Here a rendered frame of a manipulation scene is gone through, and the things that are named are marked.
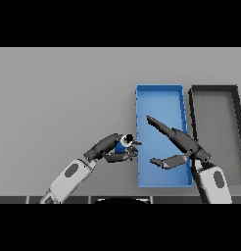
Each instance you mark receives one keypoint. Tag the blue pipe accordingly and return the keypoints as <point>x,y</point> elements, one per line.
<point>123,144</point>

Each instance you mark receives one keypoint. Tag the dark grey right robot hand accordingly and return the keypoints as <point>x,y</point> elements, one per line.
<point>183,140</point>

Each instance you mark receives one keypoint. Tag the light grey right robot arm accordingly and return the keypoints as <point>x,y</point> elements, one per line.
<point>212,183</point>

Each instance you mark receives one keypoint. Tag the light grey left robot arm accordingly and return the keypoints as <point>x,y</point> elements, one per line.
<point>67,180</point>

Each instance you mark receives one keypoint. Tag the blue bin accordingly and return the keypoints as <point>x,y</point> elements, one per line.
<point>161,104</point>

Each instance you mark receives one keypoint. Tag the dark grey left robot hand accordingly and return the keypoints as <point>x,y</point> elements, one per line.
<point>106,146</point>

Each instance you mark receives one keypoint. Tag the dark grey bin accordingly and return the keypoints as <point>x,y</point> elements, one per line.
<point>217,130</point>

